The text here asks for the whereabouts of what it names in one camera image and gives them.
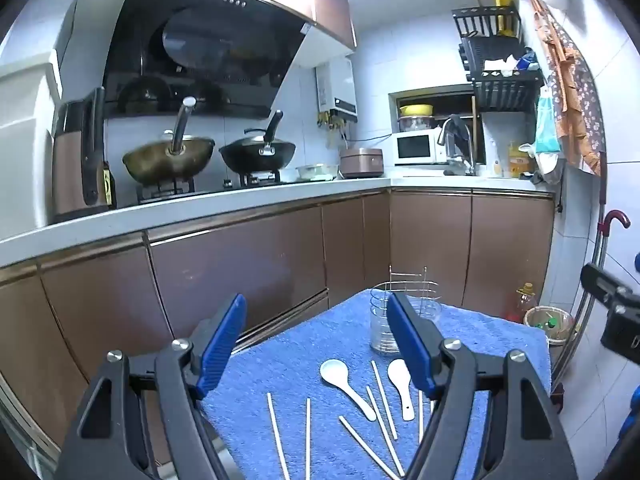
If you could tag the black gas stove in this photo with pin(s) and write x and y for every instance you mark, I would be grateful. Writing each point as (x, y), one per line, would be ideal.
(210, 187)

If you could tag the blue plastic bag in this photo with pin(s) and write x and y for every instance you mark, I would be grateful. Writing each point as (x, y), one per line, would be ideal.
(547, 125)

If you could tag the white refrigerator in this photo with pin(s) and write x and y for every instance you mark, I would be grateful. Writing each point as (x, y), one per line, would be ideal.
(25, 135)

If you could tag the amber oil bottle yellow cap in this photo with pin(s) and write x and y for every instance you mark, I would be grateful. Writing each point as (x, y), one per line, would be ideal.
(526, 305)

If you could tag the white round ceramic spoon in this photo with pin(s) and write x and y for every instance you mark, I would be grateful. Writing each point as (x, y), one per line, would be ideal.
(336, 374)

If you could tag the glass bowl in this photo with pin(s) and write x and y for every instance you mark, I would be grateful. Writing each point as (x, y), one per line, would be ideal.
(415, 124)

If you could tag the brown base cabinets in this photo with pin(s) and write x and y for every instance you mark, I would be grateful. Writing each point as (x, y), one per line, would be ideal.
(250, 260)

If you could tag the patterned brown apron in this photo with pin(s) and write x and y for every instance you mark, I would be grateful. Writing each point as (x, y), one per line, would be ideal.
(575, 95)

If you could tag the metal kitchen faucet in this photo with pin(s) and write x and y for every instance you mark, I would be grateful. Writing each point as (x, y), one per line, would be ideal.
(465, 135)

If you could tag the yellow tube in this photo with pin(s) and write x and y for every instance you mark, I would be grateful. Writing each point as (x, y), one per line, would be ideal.
(501, 0)

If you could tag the white microwave oven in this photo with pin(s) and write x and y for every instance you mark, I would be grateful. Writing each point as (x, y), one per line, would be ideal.
(415, 147)

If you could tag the brown rice cooker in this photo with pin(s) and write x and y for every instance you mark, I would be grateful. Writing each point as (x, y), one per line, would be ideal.
(361, 162)

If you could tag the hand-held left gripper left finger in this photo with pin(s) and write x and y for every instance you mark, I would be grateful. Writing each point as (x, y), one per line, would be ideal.
(220, 347)

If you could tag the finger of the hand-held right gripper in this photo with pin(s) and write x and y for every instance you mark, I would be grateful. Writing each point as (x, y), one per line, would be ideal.
(602, 282)

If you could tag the metal basin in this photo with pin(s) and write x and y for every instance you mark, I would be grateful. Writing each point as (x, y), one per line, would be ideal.
(316, 171)

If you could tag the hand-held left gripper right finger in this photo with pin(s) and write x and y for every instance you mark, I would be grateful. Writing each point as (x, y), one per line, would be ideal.
(407, 342)

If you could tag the white water heater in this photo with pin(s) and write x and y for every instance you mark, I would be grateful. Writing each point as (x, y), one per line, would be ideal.
(340, 85)

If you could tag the red hooked metal cane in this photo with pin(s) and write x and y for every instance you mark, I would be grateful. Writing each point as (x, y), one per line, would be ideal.
(600, 260)

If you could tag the blue terry towel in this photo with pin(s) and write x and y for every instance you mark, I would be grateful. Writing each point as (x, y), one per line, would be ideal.
(300, 355)

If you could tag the black wall dish rack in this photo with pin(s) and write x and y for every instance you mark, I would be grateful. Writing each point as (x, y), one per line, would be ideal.
(505, 92)

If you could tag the white oval ceramic spoon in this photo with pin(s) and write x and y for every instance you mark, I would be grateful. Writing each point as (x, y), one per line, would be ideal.
(400, 377)

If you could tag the yellow pot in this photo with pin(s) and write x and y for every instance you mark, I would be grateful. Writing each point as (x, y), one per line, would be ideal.
(416, 110)

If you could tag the wicker wastebasket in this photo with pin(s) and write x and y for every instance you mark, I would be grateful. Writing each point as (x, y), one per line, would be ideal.
(542, 332)

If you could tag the black range hood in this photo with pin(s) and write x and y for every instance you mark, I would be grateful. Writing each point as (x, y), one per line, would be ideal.
(210, 35)

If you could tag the dark sauce bottle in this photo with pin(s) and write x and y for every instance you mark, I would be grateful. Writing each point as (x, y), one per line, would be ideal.
(110, 187)

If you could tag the green plastic bottles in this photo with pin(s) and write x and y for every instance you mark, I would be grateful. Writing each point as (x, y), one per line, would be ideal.
(552, 322)

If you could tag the white rag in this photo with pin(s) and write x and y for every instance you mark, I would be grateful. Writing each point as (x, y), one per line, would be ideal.
(500, 64)

